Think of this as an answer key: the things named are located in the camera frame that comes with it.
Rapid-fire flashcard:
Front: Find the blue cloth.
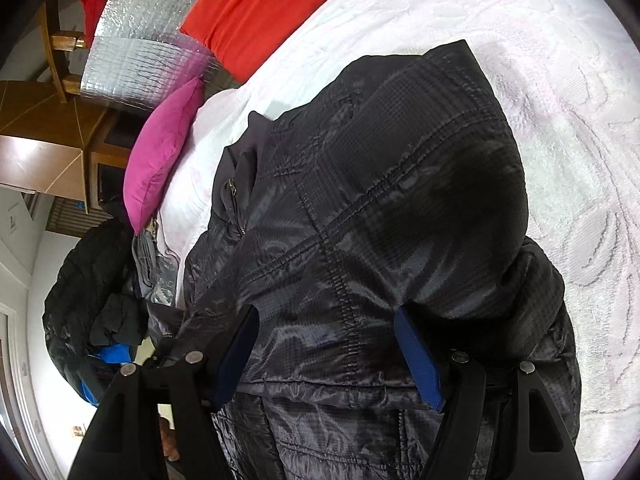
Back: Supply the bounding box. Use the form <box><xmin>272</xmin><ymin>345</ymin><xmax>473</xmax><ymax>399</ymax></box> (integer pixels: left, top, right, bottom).
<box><xmin>80</xmin><ymin>342</ymin><xmax>132</xmax><ymax>406</ymax></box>

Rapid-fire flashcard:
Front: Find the black quilted hooded jacket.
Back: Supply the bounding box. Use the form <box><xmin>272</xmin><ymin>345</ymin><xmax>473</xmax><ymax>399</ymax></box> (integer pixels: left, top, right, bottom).
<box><xmin>150</xmin><ymin>39</ymin><xmax>582</xmax><ymax>480</ymax></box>

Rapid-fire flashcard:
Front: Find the white textured bed blanket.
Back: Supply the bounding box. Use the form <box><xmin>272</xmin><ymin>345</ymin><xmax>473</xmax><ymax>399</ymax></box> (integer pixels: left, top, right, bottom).
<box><xmin>155</xmin><ymin>0</ymin><xmax>640</xmax><ymax>480</ymax></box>

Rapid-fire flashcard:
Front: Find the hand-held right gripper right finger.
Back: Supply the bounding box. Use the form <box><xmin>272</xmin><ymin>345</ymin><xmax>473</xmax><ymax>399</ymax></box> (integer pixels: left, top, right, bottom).
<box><xmin>393</xmin><ymin>307</ymin><xmax>586</xmax><ymax>480</ymax></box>

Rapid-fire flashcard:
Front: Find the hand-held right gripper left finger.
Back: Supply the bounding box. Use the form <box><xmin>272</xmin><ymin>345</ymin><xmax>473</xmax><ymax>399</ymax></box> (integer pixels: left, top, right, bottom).
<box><xmin>67</xmin><ymin>304</ymin><xmax>259</xmax><ymax>480</ymax></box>

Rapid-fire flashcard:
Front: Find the wooden chair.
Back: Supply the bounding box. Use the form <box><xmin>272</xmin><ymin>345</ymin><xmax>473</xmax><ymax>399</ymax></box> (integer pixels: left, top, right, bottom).
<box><xmin>42</xmin><ymin>0</ymin><xmax>88</xmax><ymax>106</ymax></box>

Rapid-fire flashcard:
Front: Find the large red pillow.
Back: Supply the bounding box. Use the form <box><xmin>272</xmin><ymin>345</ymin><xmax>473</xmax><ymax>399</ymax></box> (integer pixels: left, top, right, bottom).
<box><xmin>181</xmin><ymin>0</ymin><xmax>351</xmax><ymax>77</ymax></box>

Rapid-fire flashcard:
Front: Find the silver foil insulation sheet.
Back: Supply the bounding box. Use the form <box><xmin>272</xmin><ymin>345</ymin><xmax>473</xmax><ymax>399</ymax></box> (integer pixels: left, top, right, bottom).
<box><xmin>80</xmin><ymin>0</ymin><xmax>241</xmax><ymax>111</ymax></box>

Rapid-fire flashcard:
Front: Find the grey cloth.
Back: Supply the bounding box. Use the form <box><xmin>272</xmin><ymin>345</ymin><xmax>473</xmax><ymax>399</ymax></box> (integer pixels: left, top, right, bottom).
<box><xmin>132</xmin><ymin>220</ymin><xmax>178</xmax><ymax>307</ymax></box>

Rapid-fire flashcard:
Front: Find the wooden cabinet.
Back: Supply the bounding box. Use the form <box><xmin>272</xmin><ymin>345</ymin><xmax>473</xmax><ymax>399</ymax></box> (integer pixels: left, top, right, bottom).
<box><xmin>0</xmin><ymin>80</ymin><xmax>136</xmax><ymax>213</ymax></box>

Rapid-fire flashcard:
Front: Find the black puffer jacket pile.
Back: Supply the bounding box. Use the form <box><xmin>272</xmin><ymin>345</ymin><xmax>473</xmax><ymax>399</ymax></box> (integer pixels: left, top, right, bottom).
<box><xmin>43</xmin><ymin>220</ymin><xmax>151</xmax><ymax>396</ymax></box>

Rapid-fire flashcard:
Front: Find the pink pillow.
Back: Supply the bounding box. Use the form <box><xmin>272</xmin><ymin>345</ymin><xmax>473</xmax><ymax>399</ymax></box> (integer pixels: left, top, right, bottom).
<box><xmin>123</xmin><ymin>76</ymin><xmax>207</xmax><ymax>235</ymax></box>

